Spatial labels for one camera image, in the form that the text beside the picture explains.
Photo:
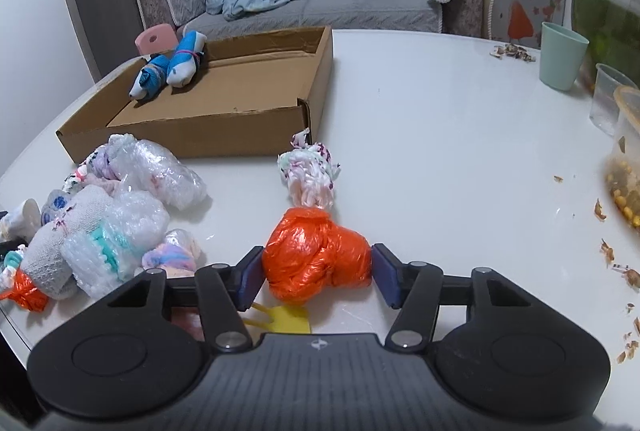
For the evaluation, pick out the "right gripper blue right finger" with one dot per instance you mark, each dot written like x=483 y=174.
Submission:
x=393 y=278

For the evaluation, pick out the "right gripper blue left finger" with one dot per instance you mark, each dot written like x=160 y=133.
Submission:
x=248 y=278

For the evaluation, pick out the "orange plastic bag bundle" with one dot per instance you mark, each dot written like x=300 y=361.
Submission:
x=308 y=252

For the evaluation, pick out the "white pink patterned bag bundle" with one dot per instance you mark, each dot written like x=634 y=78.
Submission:
x=309 y=173

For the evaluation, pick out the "bubble wrap bundle teal band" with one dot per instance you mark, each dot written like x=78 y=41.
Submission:
x=106 y=257

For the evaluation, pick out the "white grey sock bundle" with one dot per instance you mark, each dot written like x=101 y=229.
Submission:
x=43 y=262

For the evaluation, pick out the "yellow plastic piece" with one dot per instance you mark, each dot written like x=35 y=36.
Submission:
x=281 y=319

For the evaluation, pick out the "pastel purple bag bundle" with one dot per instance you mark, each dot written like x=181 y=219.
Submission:
x=177 y=254

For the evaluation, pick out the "clear bag patterned bundle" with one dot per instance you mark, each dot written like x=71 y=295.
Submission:
x=125 y=163

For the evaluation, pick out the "brown cardboard box tray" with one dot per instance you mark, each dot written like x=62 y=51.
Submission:
x=251 y=95

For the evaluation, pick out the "blue white sock roll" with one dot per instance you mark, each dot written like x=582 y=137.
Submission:
x=150 y=79
x=186 y=59

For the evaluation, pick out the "small orange bag bundle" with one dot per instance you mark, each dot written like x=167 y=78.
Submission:
x=25 y=294

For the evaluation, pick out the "pink plastic stool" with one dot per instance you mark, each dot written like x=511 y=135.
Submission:
x=157 y=39

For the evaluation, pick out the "plastic container with nuts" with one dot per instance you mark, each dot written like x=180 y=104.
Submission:
x=622 y=169

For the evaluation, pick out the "clear plastic cup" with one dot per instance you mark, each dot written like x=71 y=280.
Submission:
x=604 y=110

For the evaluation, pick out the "mint green cup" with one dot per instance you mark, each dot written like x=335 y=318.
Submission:
x=562 y=52

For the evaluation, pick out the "glass fish tank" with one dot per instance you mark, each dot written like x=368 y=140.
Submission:
x=612 y=29

